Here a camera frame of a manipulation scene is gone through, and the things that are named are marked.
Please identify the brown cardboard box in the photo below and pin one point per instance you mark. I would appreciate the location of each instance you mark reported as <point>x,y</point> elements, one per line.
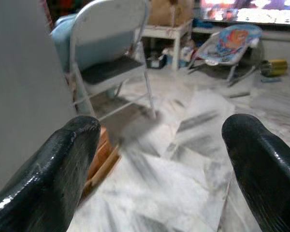
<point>160,12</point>

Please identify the white side table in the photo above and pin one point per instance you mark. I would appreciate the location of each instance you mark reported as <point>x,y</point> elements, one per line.
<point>164,30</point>

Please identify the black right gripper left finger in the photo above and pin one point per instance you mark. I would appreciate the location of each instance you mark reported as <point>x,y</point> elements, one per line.
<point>50,183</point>

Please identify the colourful baby bouncer seat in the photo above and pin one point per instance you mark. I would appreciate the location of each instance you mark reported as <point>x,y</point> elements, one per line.
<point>232,41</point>

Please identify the grey mini fridge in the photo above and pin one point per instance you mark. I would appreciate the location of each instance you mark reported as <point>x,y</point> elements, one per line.
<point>21,84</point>

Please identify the white metal folding chair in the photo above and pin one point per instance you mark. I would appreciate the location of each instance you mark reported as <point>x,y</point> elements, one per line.
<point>106,24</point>

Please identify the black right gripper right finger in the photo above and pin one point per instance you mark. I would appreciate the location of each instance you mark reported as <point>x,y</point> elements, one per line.
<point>268,183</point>

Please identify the yellow metal can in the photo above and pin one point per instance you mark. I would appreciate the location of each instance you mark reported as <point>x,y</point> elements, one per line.
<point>276,67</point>

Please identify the light blue plastic tub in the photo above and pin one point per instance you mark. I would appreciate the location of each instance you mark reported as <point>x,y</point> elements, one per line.
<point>60,38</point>

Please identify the black storage basket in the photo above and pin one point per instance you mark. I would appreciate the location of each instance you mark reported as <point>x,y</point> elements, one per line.
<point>155,62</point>

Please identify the flat television screen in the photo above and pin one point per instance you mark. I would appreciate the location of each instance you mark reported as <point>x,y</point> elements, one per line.
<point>256,10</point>

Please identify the wooden board under fridge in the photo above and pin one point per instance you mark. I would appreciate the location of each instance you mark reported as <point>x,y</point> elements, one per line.
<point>104,159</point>

